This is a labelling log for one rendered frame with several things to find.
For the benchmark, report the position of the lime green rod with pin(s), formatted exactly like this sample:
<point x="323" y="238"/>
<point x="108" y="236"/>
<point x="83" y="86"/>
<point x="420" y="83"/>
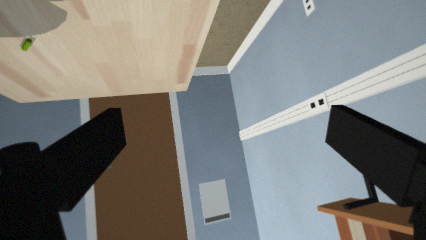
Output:
<point x="26" y="44"/>

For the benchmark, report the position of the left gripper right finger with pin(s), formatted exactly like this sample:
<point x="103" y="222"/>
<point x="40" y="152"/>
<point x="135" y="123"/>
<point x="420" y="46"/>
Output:
<point x="393" y="161"/>

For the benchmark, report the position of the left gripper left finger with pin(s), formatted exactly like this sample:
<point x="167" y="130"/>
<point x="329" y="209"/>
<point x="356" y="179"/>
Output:
<point x="36" y="185"/>

